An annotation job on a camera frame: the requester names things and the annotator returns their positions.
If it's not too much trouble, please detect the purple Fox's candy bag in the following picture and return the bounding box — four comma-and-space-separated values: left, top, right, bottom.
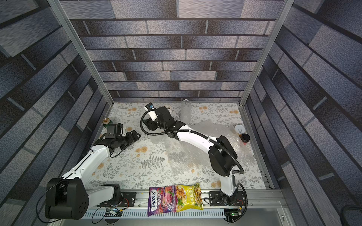
147, 185, 178, 217

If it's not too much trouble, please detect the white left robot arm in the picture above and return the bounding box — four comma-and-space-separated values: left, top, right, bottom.
45, 123, 141, 220

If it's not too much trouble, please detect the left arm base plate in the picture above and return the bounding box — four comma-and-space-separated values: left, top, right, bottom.
97, 191, 137, 208

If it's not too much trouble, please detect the red jam jar black lid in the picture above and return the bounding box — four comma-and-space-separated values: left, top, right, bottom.
239, 133, 251, 146

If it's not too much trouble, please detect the clear textured glass vase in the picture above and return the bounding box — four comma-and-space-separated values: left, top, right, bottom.
180, 99, 191, 124

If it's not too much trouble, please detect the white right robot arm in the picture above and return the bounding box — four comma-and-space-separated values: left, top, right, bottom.
140, 103, 244, 197

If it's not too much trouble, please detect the black corrugated cable conduit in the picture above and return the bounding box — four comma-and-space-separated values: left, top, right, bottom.
140, 109, 249, 222

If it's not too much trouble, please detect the yellow snack bag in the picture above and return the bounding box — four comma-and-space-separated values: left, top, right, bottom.
175, 183, 203, 212

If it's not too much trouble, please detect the green beverage can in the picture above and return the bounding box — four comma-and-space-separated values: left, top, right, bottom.
102, 118, 113, 129

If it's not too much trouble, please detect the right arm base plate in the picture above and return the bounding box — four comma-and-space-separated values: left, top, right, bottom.
208, 190, 247, 207

